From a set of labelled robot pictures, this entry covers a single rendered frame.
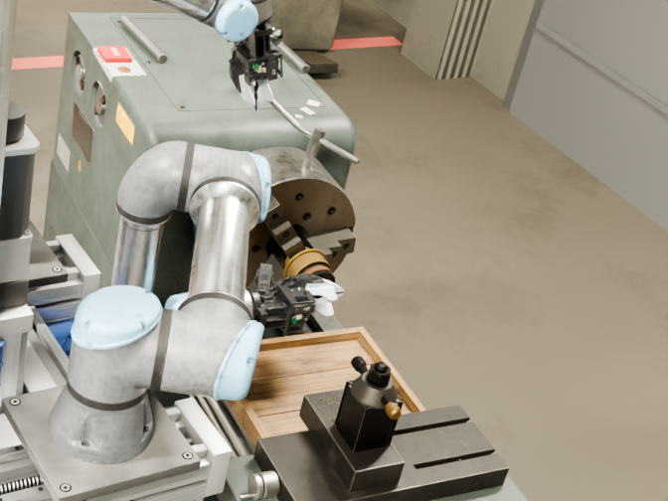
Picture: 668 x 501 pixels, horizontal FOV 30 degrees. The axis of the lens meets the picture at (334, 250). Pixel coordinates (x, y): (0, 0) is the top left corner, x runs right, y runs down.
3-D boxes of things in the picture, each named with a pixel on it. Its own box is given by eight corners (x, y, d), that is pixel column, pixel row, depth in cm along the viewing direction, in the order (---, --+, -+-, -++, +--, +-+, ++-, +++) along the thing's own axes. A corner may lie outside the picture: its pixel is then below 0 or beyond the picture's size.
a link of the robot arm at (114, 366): (72, 345, 183) (82, 269, 176) (163, 359, 185) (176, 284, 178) (60, 398, 173) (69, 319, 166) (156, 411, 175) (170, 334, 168)
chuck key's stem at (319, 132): (307, 180, 252) (327, 130, 248) (302, 182, 250) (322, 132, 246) (298, 175, 253) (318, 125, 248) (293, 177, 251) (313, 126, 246)
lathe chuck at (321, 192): (178, 276, 258) (229, 145, 245) (305, 285, 276) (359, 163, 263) (194, 302, 252) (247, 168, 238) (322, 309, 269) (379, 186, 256)
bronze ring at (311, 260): (283, 242, 245) (303, 270, 239) (324, 238, 250) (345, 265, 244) (272, 278, 250) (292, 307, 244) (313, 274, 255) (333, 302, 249)
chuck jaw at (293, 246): (265, 232, 254) (244, 192, 245) (286, 219, 254) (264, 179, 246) (287, 262, 246) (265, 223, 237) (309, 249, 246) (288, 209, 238)
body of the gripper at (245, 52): (248, 89, 235) (244, 33, 227) (230, 69, 241) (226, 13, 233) (284, 80, 237) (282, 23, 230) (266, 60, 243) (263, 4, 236)
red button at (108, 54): (96, 54, 270) (97, 45, 269) (122, 54, 273) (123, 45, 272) (104, 67, 266) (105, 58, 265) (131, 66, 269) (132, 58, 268)
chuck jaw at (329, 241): (296, 223, 256) (347, 216, 261) (293, 243, 259) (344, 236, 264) (319, 252, 248) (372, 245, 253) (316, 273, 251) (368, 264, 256)
